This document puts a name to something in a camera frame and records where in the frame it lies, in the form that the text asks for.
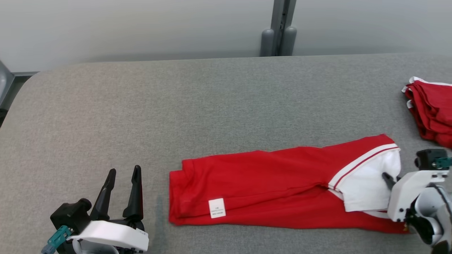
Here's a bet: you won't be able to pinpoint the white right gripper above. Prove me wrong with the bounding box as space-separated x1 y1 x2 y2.
382 170 449 223

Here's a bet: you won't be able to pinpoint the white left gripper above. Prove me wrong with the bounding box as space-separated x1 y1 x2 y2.
67 166 149 252

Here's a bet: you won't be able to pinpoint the red shorts with white trim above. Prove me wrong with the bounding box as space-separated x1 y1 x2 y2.
402 77 452 149

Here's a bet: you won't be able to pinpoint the red t-shirt with white sleeves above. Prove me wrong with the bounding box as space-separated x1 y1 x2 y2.
168 133 410 234

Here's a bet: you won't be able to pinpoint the teal left camera connector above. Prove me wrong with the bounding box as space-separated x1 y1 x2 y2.
42 226 73 254

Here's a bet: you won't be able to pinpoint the grey cylindrical post foot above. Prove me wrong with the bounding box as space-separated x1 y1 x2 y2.
260 29 275 57
282 26 297 56

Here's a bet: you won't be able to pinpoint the grey metal partition post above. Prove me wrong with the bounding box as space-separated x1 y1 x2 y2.
270 0 297 57

